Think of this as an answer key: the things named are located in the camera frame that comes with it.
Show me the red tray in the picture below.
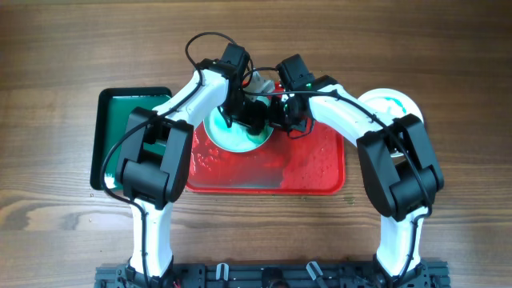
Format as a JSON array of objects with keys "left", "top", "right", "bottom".
[{"left": 185, "top": 81, "right": 346, "bottom": 196}]

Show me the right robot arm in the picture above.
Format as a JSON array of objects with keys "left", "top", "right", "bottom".
[{"left": 275, "top": 54, "right": 444, "bottom": 284}]

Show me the white plate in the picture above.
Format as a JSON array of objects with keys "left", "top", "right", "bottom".
[
  {"left": 358, "top": 88, "right": 425, "bottom": 123},
  {"left": 203, "top": 108, "right": 274, "bottom": 153}
]

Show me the green tray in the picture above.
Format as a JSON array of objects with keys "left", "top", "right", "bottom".
[{"left": 90, "top": 86, "right": 172, "bottom": 190}]

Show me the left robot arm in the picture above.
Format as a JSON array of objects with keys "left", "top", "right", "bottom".
[{"left": 115, "top": 43, "right": 266, "bottom": 284}]

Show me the black aluminium base frame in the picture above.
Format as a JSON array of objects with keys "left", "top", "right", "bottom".
[{"left": 94, "top": 260, "right": 452, "bottom": 288}]

